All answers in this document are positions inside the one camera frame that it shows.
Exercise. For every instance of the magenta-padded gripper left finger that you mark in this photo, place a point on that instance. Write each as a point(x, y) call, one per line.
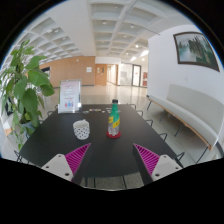
point(76, 156)

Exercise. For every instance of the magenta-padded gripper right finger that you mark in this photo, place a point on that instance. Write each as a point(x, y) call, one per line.
point(148, 158)

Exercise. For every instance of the green-labelled clear drink bottle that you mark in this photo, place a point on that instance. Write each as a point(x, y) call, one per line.
point(114, 121)

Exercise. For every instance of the white polka-dot mug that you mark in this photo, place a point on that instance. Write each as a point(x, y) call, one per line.
point(81, 130)

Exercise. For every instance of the flat round red coaster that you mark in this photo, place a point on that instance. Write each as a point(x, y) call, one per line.
point(113, 136)

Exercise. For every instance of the clear acrylic sign stand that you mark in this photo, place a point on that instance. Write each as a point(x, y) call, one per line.
point(70, 95)

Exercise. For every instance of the green leafy potted plant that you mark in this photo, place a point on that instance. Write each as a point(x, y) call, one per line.
point(28, 96)

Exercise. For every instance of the glass entrance door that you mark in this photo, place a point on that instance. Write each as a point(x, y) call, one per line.
point(136, 75)

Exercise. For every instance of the recessed ceiling lights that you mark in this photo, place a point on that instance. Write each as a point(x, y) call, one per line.
point(144, 53)

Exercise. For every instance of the framed landscape picture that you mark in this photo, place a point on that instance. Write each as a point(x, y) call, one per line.
point(195, 50)

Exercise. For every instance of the long white wall bench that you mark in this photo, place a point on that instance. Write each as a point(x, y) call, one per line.
point(193, 111)

